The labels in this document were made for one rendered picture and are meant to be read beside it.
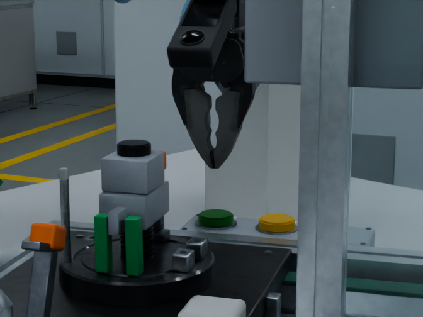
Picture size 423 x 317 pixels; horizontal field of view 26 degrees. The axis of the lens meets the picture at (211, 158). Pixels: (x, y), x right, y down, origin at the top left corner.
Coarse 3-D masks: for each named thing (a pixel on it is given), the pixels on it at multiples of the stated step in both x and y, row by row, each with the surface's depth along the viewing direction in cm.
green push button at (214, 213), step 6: (210, 210) 104; (216, 210) 104; (222, 210) 104; (198, 216) 102; (204, 216) 102; (210, 216) 102; (216, 216) 102; (222, 216) 102; (228, 216) 102; (198, 222) 103; (204, 222) 102; (210, 222) 101; (216, 222) 101; (222, 222) 101; (228, 222) 102
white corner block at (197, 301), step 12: (192, 300) 72; (204, 300) 72; (216, 300) 72; (228, 300) 72; (240, 300) 72; (180, 312) 70; (192, 312) 70; (204, 312) 70; (216, 312) 70; (228, 312) 70; (240, 312) 71
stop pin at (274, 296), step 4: (272, 292) 80; (268, 296) 80; (272, 296) 80; (276, 296) 80; (280, 296) 80; (268, 300) 79; (272, 300) 79; (276, 300) 79; (280, 300) 80; (268, 304) 80; (272, 304) 79; (276, 304) 79; (280, 304) 80; (268, 308) 80; (272, 308) 80; (276, 308) 79; (280, 308) 80; (268, 312) 80; (272, 312) 80; (276, 312) 79; (280, 312) 80; (268, 316) 80; (272, 316) 80; (276, 316) 80; (280, 316) 80
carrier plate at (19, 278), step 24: (72, 240) 94; (24, 264) 87; (216, 264) 87; (240, 264) 87; (264, 264) 87; (288, 264) 90; (0, 288) 80; (24, 288) 80; (216, 288) 80; (240, 288) 80; (264, 288) 80; (24, 312) 75; (72, 312) 75; (96, 312) 75; (120, 312) 75; (144, 312) 75; (168, 312) 75; (264, 312) 80
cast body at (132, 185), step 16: (128, 144) 80; (144, 144) 80; (112, 160) 79; (128, 160) 78; (144, 160) 78; (160, 160) 81; (112, 176) 79; (128, 176) 78; (144, 176) 78; (160, 176) 81; (112, 192) 79; (128, 192) 79; (144, 192) 78; (160, 192) 81; (112, 208) 79; (128, 208) 78; (144, 208) 78; (160, 208) 82; (112, 224) 77; (144, 224) 78
